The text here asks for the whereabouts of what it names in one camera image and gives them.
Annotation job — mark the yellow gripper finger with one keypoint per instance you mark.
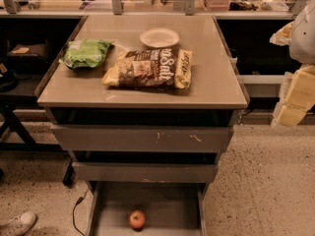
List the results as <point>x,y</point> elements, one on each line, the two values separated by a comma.
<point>282,36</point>
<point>297,97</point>

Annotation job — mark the red apple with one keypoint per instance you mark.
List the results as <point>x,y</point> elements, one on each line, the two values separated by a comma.
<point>137,219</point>

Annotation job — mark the grey drawer cabinet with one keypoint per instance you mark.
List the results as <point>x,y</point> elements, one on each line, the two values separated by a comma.
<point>159,109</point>

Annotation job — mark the grey middle drawer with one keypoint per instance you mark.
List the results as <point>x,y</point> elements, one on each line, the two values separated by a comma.
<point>146,173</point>

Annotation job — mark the grey open bottom drawer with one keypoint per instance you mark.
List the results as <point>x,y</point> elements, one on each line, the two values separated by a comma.
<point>170,209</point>

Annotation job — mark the grey top drawer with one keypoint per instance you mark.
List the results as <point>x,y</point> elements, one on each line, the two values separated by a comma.
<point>139,138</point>

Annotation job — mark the white paper bowl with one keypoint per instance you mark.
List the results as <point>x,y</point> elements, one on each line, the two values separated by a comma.
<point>159,37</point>

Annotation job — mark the brown yellow sea salt bag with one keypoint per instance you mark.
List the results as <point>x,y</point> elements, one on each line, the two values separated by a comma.
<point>151,68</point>

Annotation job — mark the green chip bag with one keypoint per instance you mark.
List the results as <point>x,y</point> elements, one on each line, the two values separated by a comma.
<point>85,53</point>

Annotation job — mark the dark box on shelf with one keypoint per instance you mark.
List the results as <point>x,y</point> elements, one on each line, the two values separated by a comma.
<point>27,53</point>

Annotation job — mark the white sneaker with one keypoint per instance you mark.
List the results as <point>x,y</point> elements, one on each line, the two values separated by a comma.
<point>19,225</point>

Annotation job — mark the black table frame left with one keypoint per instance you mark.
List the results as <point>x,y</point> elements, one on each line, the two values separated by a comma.
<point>13,123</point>

